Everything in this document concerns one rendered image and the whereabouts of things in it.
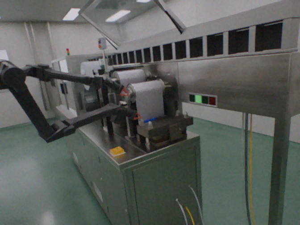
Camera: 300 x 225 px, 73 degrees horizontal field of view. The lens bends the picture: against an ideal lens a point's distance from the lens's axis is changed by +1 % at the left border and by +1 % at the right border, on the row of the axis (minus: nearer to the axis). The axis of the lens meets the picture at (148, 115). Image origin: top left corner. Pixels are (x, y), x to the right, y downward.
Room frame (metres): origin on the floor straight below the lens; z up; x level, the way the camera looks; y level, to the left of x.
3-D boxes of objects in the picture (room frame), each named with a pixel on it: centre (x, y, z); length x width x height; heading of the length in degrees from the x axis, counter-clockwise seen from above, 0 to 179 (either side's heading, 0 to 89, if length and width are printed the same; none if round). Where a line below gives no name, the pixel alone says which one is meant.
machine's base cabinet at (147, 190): (2.33, 0.54, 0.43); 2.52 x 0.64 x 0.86; 30
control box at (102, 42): (1.98, 0.37, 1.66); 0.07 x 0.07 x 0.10; 38
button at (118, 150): (1.24, 0.23, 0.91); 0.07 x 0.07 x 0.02; 30
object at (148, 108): (1.51, -0.02, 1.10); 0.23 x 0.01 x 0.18; 120
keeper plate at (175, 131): (1.35, -0.18, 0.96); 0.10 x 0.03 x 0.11; 120
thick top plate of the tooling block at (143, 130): (1.42, -0.12, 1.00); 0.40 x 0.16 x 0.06; 120
